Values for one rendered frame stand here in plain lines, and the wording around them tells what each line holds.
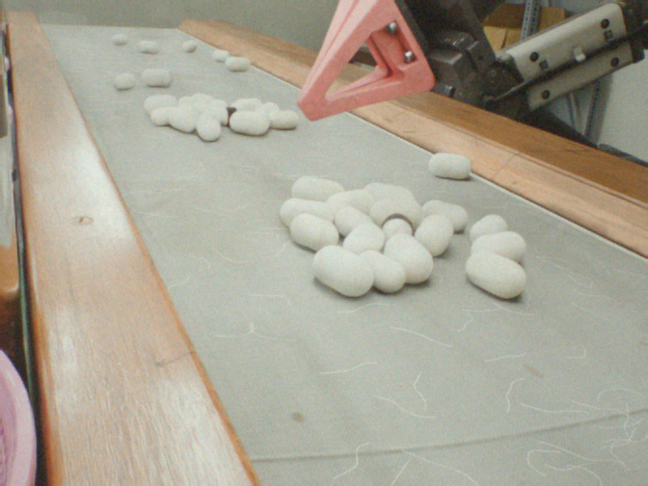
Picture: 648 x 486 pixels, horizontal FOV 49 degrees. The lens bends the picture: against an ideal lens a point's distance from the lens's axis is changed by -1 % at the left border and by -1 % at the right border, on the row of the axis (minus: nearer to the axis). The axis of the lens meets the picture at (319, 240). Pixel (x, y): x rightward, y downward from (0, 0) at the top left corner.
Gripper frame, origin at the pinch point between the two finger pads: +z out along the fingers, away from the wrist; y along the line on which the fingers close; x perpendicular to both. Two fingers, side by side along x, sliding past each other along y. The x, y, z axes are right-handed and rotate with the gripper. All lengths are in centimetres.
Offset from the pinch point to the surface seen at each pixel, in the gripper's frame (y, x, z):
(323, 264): 9.0, 3.1, 6.3
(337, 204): 0.8, 5.9, 2.6
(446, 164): -8.0, 15.1, -8.0
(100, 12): -475, 56, -25
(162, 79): -51, 6, 2
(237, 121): -24.8, 7.1, 1.3
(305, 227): 3.6, 3.9, 5.4
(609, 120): -187, 176, -145
